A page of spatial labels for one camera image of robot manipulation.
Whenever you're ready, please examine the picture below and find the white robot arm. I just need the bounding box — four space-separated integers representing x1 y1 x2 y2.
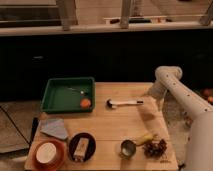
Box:
148 66 213 171

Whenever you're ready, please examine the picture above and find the yellow banana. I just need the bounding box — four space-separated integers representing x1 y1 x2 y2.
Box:
135 133 154 146

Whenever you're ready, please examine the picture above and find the bunch of red grapes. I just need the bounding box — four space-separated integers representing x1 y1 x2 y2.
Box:
143 139 167 159

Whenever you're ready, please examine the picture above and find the small metal cup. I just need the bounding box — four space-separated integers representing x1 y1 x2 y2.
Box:
120 140 136 158

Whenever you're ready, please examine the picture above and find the orange ball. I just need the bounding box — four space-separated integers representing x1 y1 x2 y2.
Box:
80 98 91 108

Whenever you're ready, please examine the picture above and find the small metal spoon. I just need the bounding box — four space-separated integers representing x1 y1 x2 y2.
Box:
67 87 88 95

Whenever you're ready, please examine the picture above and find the wooden block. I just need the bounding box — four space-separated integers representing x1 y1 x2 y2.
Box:
73 138 89 161

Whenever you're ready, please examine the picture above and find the black plate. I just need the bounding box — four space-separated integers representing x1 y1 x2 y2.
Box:
68 133 96 162

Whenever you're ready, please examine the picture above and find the green plastic tray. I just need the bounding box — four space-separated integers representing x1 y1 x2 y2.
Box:
41 77 95 113

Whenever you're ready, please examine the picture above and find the blue folded cloth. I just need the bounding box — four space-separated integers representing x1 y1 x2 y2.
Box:
40 119 68 140

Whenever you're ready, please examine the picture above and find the white cup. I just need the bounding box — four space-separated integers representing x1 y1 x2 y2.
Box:
36 142 57 164

